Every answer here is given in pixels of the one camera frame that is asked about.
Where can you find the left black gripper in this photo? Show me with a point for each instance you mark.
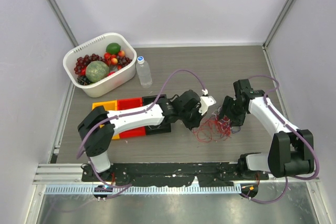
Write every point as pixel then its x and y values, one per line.
pixel 196 122

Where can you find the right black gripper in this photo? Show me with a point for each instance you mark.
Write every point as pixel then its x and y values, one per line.
pixel 237 120

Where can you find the clear water bottle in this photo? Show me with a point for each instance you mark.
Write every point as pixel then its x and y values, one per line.
pixel 143 71

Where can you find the green melon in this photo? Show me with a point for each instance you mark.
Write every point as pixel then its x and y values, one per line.
pixel 96 71

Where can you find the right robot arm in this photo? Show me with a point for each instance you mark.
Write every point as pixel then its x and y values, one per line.
pixel 291 153

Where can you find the white plastic basket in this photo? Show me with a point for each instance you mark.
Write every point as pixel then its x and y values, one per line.
pixel 98 46

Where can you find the green lime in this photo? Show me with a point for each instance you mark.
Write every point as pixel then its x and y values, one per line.
pixel 113 48

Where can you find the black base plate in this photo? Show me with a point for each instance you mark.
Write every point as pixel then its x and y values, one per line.
pixel 209 174

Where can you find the yellow plastic bin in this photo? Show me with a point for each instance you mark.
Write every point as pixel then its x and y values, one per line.
pixel 108 105

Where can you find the red cherry cluster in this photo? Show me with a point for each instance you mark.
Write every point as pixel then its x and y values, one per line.
pixel 118 60

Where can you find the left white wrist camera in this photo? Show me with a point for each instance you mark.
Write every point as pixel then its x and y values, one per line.
pixel 206 101

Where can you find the red grape bunch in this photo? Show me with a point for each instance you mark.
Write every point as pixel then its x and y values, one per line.
pixel 82 63

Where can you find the black plastic bin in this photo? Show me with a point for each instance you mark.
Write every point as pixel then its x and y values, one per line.
pixel 154 129

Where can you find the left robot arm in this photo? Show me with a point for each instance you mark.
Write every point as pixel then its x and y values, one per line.
pixel 99 126

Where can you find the red plastic bin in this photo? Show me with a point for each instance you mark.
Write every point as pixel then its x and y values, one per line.
pixel 126 104

